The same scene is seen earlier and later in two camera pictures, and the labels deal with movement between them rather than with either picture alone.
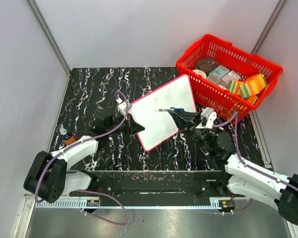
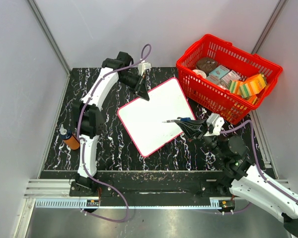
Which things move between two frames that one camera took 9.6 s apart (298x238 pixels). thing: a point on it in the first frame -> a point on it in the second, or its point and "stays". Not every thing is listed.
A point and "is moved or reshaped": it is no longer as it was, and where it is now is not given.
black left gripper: [135, 128] -> [140, 89]
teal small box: [220, 72] stays
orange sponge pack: [253, 85] stays
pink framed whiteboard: [159, 125] is moved or reshaped
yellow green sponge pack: [234, 86] stays
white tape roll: [200, 72] stays
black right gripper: [186, 120] -> [191, 129]
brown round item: [206, 63] stays
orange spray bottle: [67, 136] stays
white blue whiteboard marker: [174, 109] -> [185, 119]
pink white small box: [231, 76] stays
